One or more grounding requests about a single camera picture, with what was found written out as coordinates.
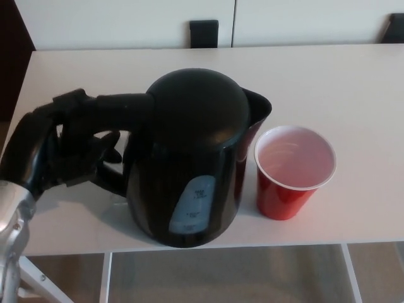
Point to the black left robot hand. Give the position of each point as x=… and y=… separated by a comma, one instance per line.
x=38, y=142

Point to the black electric kettle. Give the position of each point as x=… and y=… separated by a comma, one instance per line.
x=195, y=142

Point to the grey mesh under-table shelf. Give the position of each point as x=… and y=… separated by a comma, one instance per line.
x=221, y=274

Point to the white table leg frame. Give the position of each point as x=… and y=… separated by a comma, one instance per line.
x=38, y=274

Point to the dark brown wooden panel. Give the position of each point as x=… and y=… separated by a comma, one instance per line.
x=12, y=47

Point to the red plastic cup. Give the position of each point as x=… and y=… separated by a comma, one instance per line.
x=277, y=199

